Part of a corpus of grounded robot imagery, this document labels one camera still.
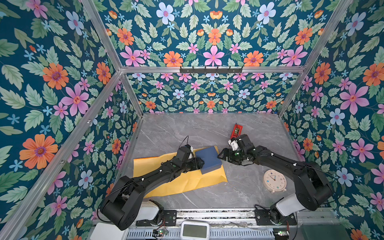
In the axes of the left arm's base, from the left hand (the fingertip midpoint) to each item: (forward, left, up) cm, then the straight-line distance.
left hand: (203, 161), depth 84 cm
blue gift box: (+1, -4, +2) cm, 5 cm away
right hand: (+2, -11, 0) cm, 11 cm away
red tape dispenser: (+22, -25, -3) cm, 33 cm away
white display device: (-32, +7, -6) cm, 33 cm away
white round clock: (-12, -40, -6) cm, 42 cm away
